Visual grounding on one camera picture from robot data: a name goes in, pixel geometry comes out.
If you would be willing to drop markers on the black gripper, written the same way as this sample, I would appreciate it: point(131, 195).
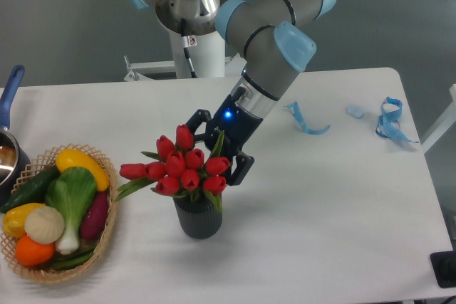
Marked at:
point(238, 125)

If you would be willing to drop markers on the red tulip bouquet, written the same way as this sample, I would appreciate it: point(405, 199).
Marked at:
point(180, 170)

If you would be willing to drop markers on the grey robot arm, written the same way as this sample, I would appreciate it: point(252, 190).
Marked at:
point(269, 37)

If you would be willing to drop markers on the dark grey ribbed vase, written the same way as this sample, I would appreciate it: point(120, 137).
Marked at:
point(198, 219)

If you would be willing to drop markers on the blue ribbon strip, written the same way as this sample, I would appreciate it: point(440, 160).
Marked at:
point(295, 111)

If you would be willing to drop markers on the purple sweet potato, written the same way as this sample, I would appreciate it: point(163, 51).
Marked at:
point(94, 221)

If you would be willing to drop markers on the green bok choy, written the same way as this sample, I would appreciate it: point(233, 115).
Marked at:
point(71, 194)

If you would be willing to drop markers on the tangled blue ribbon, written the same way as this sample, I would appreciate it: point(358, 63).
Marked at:
point(388, 126)

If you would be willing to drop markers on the woven wicker basket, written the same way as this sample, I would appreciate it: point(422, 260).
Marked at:
point(43, 274)

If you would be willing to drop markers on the green cucumber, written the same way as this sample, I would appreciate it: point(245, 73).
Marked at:
point(32, 191)

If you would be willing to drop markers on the green bean pods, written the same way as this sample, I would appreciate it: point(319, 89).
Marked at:
point(73, 260)

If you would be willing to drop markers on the white steamed bun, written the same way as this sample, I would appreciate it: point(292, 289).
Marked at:
point(44, 225)

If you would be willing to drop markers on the yellow bell pepper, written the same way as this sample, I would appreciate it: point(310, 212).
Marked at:
point(14, 220)

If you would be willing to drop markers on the orange fruit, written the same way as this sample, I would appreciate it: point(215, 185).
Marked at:
point(30, 253)

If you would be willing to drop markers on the black device at edge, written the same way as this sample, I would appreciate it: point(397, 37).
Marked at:
point(443, 265)

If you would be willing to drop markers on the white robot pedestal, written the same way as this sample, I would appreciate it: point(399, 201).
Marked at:
point(200, 56)

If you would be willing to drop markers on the blue handled saucepan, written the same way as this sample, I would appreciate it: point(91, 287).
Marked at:
point(13, 158)

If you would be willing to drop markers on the white frame at right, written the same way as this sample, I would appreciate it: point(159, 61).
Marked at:
point(445, 121)

